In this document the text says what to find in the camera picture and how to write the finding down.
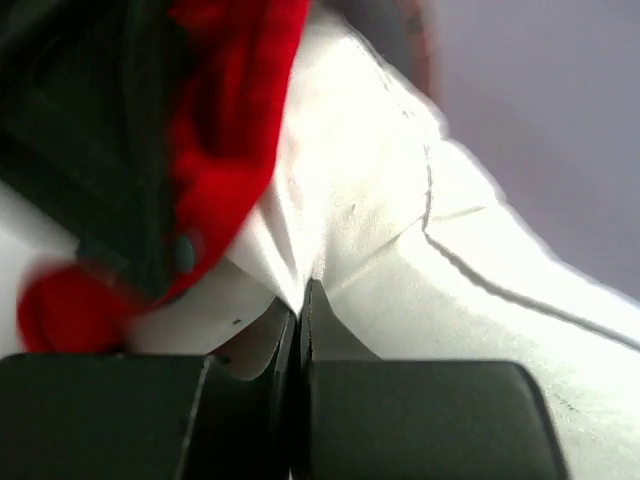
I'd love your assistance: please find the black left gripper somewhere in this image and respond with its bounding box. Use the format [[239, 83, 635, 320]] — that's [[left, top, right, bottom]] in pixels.
[[1, 1, 190, 299]]

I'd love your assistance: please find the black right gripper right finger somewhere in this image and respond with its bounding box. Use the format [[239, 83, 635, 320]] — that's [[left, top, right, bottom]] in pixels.
[[298, 280, 569, 479]]

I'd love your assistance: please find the red patterned pillowcase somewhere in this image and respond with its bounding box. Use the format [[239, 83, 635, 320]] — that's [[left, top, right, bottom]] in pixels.
[[17, 1, 309, 353]]

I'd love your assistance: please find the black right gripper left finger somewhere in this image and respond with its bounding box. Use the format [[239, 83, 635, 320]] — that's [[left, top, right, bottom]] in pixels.
[[1, 307, 296, 479]]

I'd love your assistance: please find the white pillow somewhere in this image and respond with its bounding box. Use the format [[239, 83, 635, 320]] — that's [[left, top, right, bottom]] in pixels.
[[129, 8, 639, 479]]

